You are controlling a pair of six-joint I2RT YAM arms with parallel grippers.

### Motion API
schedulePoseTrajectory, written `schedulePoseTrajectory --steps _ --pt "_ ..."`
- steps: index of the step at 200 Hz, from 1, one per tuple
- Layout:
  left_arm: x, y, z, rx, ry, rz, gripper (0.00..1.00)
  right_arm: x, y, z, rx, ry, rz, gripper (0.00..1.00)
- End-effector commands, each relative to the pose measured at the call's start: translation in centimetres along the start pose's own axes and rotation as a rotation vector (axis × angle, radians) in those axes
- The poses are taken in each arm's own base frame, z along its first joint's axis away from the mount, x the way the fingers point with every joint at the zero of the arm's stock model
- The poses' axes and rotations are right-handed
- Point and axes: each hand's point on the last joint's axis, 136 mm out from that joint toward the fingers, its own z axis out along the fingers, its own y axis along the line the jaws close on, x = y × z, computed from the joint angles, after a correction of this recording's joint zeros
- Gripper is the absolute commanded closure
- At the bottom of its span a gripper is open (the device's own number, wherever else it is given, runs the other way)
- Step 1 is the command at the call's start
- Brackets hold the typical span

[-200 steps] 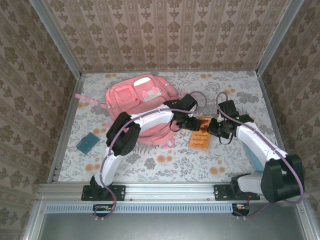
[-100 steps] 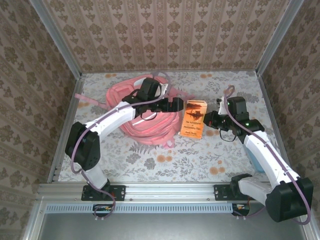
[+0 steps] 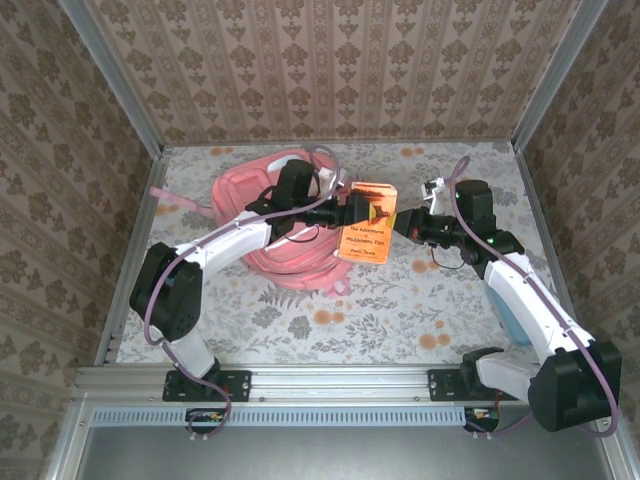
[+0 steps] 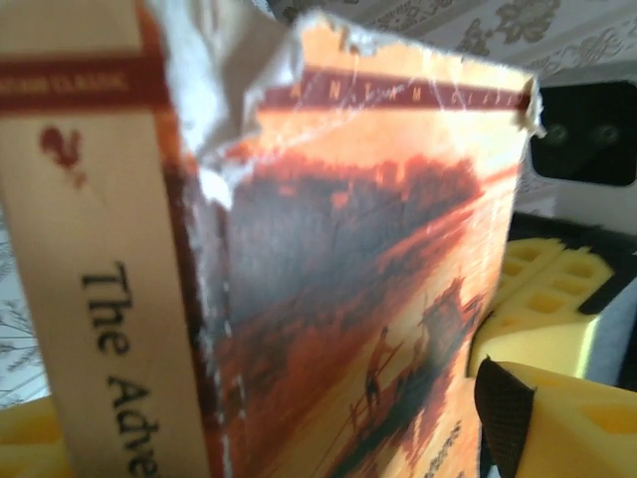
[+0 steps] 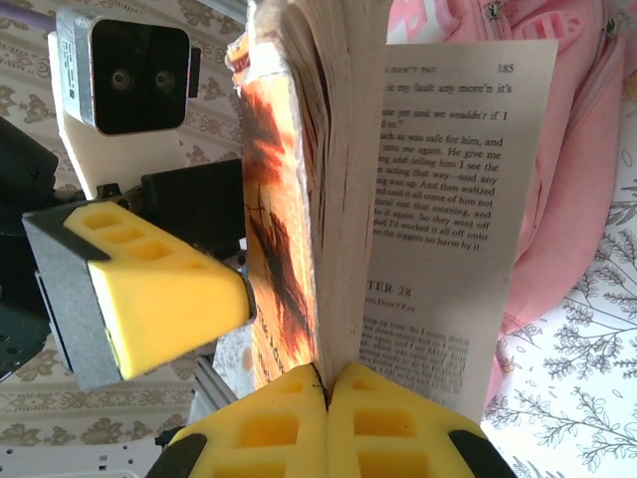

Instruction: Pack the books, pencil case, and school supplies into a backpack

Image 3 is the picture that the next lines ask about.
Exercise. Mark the aluminium rear rail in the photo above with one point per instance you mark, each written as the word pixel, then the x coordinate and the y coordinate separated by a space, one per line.
pixel 400 142

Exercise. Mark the black connector box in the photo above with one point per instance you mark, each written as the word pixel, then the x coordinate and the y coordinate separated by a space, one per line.
pixel 482 417
pixel 202 419

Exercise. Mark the aluminium side rail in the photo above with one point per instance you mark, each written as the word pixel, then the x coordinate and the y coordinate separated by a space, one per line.
pixel 547 240
pixel 132 255

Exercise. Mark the floral tablecloth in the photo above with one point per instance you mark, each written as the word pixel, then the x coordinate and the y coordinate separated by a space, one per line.
pixel 350 330

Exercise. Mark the grey metal panel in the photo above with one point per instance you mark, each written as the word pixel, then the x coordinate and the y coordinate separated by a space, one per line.
pixel 340 455

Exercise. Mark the aluminium frame post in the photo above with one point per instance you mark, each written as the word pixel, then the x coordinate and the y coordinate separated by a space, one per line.
pixel 560 75
pixel 112 75

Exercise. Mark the orange paperback book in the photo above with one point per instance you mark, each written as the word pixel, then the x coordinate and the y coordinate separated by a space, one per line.
pixel 367 242

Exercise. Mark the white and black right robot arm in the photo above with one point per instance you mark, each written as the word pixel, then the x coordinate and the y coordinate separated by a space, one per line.
pixel 530 305

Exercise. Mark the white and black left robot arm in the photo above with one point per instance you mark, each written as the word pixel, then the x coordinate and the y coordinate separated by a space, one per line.
pixel 220 247

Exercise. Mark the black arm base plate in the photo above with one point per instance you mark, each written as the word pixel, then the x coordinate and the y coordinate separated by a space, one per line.
pixel 237 385
pixel 442 385

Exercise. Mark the pink backpack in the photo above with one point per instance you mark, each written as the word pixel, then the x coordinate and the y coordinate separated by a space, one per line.
pixel 300 270

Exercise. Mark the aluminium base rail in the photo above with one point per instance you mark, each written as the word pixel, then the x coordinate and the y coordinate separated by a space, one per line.
pixel 340 382

